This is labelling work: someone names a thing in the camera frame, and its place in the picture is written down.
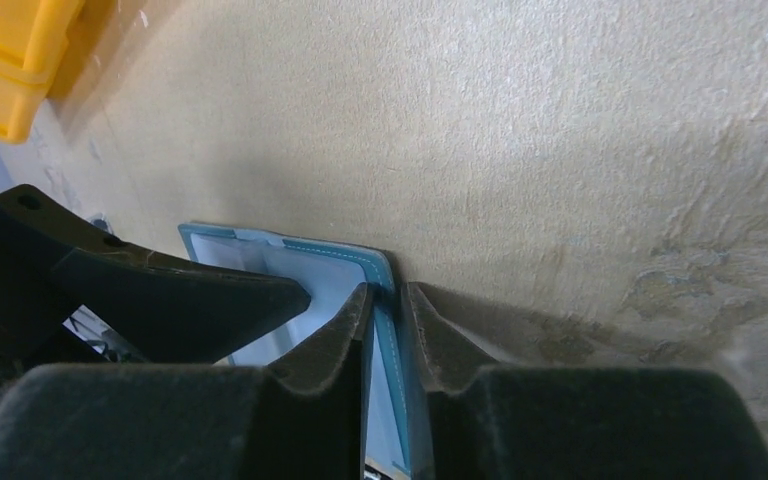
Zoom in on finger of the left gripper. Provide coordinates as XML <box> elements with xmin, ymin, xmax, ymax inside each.
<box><xmin>0</xmin><ymin>184</ymin><xmax>311</xmax><ymax>378</ymax></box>

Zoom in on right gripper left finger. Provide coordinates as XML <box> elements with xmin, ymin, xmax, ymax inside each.
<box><xmin>0</xmin><ymin>283</ymin><xmax>374</xmax><ymax>479</ymax></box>

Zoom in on blue card holder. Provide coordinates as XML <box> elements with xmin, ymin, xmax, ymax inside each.
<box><xmin>178</xmin><ymin>223</ymin><xmax>411</xmax><ymax>479</ymax></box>

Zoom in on left yellow bin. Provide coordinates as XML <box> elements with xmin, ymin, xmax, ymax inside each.
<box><xmin>0</xmin><ymin>0</ymin><xmax>84</xmax><ymax>144</ymax></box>

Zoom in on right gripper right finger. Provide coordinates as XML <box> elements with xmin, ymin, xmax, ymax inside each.
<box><xmin>400</xmin><ymin>283</ymin><xmax>768</xmax><ymax>479</ymax></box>

